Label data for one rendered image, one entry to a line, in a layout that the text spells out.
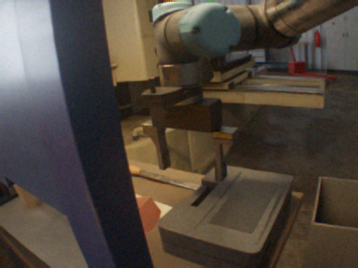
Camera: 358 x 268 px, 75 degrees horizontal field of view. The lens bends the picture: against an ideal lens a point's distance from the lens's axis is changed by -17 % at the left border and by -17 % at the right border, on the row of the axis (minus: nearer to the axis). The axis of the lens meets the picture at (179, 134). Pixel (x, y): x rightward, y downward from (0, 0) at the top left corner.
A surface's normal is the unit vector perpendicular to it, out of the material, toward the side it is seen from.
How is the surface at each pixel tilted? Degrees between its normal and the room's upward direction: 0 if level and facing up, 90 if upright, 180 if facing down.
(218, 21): 90
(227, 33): 90
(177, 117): 90
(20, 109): 90
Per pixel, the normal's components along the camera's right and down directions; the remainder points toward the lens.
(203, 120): -0.54, 0.35
